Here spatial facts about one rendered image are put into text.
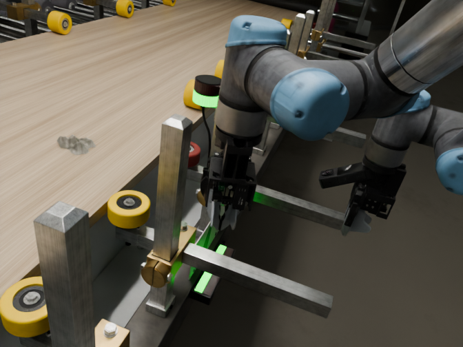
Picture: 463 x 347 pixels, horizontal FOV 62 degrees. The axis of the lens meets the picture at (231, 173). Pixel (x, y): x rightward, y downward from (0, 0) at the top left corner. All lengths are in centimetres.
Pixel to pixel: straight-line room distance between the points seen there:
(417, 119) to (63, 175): 69
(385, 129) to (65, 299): 61
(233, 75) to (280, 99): 10
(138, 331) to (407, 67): 65
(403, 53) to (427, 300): 183
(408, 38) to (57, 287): 45
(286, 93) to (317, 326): 149
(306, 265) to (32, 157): 148
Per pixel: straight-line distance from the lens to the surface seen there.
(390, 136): 80
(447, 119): 80
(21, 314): 61
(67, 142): 97
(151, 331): 83
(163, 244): 71
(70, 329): 49
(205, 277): 92
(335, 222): 93
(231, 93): 52
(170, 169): 60
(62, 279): 43
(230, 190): 60
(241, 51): 50
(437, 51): 46
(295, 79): 43
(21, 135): 101
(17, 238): 73
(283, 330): 176
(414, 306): 214
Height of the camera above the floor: 138
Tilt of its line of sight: 33 degrees down
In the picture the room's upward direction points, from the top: 11 degrees clockwise
